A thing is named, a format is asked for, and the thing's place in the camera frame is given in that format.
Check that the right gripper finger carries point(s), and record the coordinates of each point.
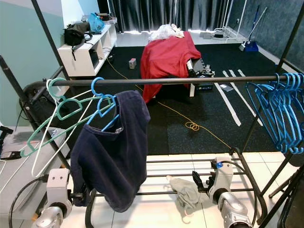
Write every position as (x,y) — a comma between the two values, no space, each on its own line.
(197,179)

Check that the navy blue garment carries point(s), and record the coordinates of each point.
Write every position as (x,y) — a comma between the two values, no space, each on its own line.
(114,156)

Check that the blue plastic hanger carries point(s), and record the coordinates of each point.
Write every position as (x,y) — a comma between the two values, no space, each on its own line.
(94,90)

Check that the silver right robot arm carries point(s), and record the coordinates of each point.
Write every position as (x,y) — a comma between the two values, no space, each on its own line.
(232,209)

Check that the white plastic hanger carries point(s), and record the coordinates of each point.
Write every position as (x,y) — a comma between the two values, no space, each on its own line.
(34,171)

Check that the grey crumpled cloth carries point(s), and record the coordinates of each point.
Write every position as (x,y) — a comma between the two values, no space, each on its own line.
(187,192)

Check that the bunch of blue hangers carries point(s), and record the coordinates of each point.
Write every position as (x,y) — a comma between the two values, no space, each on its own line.
(280,109)

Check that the black metal clothes rack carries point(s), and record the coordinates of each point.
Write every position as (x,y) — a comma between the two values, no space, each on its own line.
(171,80)

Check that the round black backpack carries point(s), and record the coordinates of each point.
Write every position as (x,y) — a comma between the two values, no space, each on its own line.
(31,97)

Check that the black metal equipment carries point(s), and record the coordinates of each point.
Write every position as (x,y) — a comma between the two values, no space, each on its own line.
(203,69)

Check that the red cloth cover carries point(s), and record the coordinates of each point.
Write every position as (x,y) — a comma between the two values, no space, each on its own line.
(166,59)

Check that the white shelf unit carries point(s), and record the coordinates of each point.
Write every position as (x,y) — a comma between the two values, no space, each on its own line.
(80,64)

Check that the small grey box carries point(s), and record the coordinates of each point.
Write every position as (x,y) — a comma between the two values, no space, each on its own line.
(132,63)

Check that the white crumpled cloth pile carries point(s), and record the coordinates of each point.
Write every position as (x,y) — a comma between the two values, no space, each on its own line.
(164,32)

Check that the black bag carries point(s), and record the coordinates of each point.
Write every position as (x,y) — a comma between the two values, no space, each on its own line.
(76,34)

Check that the dark curtain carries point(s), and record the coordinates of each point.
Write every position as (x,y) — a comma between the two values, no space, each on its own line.
(171,14)

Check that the light blue bag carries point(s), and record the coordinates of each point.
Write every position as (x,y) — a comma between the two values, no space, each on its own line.
(96,23)

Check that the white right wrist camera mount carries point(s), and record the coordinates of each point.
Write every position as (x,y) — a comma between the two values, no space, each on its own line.
(222,173)

